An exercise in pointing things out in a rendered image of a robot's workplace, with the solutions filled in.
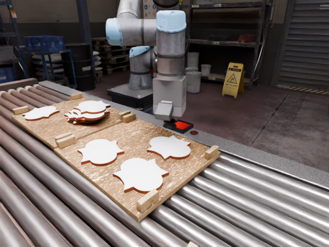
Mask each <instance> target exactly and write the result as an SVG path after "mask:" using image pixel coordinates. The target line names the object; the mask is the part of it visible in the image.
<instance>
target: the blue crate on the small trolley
mask: <svg viewBox="0 0 329 247"><path fill-rule="evenodd" d="M24 38H25V42H26V45H27V47H26V48H27V50H33V51H57V50H63V49H65V48H66V47H65V44H64V39H63V36H29V37H24Z"/></svg>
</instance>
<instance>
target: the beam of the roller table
mask: <svg viewBox="0 0 329 247"><path fill-rule="evenodd" d="M38 83H39V85H41V86H42V87H45V88H48V89H50V90H53V91H56V92H59V93H61V94H64V95H66V96H69V97H70V96H71V95H73V94H77V93H82V96H83V97H85V98H88V99H91V100H93V101H101V100H102V102H103V103H104V104H108V105H110V106H111V108H114V109H117V110H119V111H122V112H125V111H127V110H130V111H131V113H135V114H136V118H138V119H141V120H143V121H145V122H148V123H150V124H153V125H156V126H158V127H160V128H163V129H165V130H168V131H170V132H173V133H175V134H178V135H180V136H183V137H185V138H188V139H190V140H192V141H195V142H197V143H200V144H202V145H205V146H207V147H210V148H211V147H212V146H214V145H217V146H218V151H219V152H221V153H224V154H226V155H229V156H232V157H235V158H237V159H240V160H243V161H245V162H248V163H251V164H254V165H256V166H259V167H262V168H264V169H267V170H270V171H273V172H275V173H278V174H281V175H284V176H286V177H289V178H292V179H294V180H297V181H300V182H302V183H305V184H308V185H310V186H313V187H316V188H319V189H321V190H324V191H327V192H329V173H328V172H325V171H322V170H319V169H316V168H313V167H310V166H307V165H304V164H301V163H298V162H295V161H292V160H289V159H286V158H282V157H279V156H276V155H273V154H270V153H267V152H264V151H262V150H258V149H255V148H252V147H249V146H246V145H243V144H240V143H237V142H233V141H230V140H227V139H224V138H221V137H218V136H215V135H212V134H209V133H206V132H203V131H200V130H197V129H194V128H192V129H190V130H189V131H187V132H186V133H184V134H181V133H179V132H176V131H173V130H170V129H167V128H164V127H163V124H164V121H163V120H158V119H156V118H155V116H154V115H151V114H148V113H145V112H142V111H139V110H136V109H133V108H130V107H127V106H124V105H121V104H118V103H115V102H111V101H108V100H105V99H102V98H99V97H96V96H93V95H89V94H86V93H83V92H80V91H78V90H75V89H72V88H69V87H66V86H62V85H59V84H56V83H53V82H50V81H41V82H38ZM191 131H197V132H198V134H196V135H193V134H190V132H191Z"/></svg>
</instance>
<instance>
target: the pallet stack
mask: <svg viewBox="0 0 329 247"><path fill-rule="evenodd" d="M94 41H96V43H94ZM92 45H93V51H97V52H99V55H97V56H99V57H100V58H101V59H100V60H99V61H100V62H101V64H100V65H98V66H99V67H102V69H101V70H100V71H102V73H105V72H106V73H107V75H110V74H116V73H120V72H124V71H128V70H130V69H126V68H127V67H130V58H129V56H130V49H131V48H134V47H138V46H134V47H131V46H122V47H121V46H114V45H110V44H109V43H108V40H107V37H100V38H92ZM94 47H95V48H94ZM119 69H120V71H118V72H113V71H114V70H119Z"/></svg>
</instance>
